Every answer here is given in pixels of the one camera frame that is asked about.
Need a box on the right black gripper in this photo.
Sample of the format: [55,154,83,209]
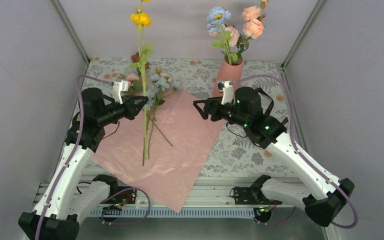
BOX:
[193,96,249,128]

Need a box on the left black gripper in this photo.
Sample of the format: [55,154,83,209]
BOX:
[97,95,148,126]

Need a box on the purple flower bouquet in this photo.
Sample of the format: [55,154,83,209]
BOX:
[117,52,183,160]

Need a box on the pink cylindrical vase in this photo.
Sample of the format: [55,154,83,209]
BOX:
[212,60,244,97]

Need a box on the purple pink wrapping paper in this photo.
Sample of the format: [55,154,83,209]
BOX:
[92,90,223,212]

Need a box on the yellow flower stem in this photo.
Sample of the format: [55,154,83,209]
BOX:
[129,0,152,167]

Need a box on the pink rose flower stem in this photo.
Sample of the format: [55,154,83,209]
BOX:
[207,23,240,65]

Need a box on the peach rose flower stem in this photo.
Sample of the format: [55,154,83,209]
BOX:
[236,0,269,63]

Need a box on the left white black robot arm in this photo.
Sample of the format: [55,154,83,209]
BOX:
[18,87,148,240]

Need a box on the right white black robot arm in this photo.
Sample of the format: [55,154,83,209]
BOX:
[193,86,355,227]

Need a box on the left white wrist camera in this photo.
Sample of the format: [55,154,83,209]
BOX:
[112,79,130,104]

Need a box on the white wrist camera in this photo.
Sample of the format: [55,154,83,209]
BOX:
[217,80,235,105]
[112,79,130,104]

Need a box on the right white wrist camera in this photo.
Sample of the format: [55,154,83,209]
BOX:
[217,80,235,105]

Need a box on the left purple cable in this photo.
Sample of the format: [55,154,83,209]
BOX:
[33,74,115,240]

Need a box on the purple cable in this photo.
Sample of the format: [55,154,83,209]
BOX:
[233,74,359,229]
[33,74,115,240]

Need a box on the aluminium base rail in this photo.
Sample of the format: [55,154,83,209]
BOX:
[33,175,289,223]

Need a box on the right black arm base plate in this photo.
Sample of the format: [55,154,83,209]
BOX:
[229,186,256,205]

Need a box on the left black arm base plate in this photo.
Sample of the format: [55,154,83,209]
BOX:
[111,189,137,204]

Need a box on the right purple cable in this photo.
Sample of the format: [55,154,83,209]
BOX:
[233,74,359,229]

